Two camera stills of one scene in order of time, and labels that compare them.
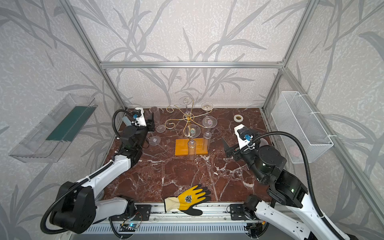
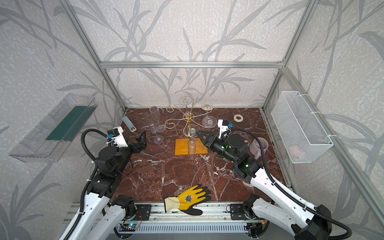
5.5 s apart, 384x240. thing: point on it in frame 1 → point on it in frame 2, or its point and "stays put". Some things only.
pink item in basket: x=294 y=151 stays put
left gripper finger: x=150 y=125 → x=144 y=146
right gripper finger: x=226 y=146 → x=205 y=140
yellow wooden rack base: x=181 y=147 stays put
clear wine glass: x=160 y=128 stays put
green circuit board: x=128 y=227 stays put
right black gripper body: x=235 y=150 → x=210 y=141
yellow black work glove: x=186 y=201 stays put
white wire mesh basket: x=291 y=114 stays put
